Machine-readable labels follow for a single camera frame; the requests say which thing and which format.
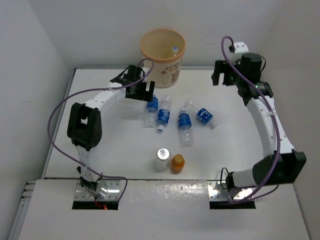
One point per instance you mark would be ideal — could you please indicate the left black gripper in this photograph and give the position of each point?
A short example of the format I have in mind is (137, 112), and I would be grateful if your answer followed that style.
(146, 95)

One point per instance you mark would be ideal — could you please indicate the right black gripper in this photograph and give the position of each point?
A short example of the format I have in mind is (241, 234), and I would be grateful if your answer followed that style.
(219, 67)

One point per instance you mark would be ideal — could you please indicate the blue label bottle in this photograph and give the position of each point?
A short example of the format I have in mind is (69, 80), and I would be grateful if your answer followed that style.
(150, 113)
(185, 128)
(164, 112)
(201, 114)

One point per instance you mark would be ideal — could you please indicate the clear unlabelled plastic bottle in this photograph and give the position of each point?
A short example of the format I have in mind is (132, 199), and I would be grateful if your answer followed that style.
(175, 51)

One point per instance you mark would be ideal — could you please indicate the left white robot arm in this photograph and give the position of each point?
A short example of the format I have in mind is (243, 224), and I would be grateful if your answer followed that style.
(85, 122)

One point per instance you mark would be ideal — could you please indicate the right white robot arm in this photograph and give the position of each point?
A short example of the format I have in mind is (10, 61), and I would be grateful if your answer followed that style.
(281, 163)

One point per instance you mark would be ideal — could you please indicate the beige plastic waste bin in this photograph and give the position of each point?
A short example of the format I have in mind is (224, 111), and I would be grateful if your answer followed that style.
(157, 46)

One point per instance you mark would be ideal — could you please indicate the clear jar white lid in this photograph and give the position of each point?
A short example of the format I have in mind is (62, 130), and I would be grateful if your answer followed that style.
(162, 159)

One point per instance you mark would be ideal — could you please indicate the orange juice bottle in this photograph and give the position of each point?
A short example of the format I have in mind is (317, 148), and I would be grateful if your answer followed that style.
(177, 164)

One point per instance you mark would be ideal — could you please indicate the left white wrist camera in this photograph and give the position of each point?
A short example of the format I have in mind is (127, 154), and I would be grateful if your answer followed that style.
(143, 73)

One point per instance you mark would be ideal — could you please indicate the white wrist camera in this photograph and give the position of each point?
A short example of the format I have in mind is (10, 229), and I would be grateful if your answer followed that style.
(143, 73)
(237, 49)

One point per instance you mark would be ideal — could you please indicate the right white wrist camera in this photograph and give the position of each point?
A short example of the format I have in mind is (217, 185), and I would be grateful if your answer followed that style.
(237, 49)

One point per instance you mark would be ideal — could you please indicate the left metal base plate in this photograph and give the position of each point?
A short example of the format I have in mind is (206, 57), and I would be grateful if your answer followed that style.
(106, 191)

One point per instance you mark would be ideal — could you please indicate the metal base plate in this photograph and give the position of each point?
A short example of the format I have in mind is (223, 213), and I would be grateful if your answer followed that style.
(216, 192)
(106, 191)

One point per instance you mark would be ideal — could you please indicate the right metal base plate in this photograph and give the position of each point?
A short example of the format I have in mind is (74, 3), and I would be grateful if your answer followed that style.
(216, 192)

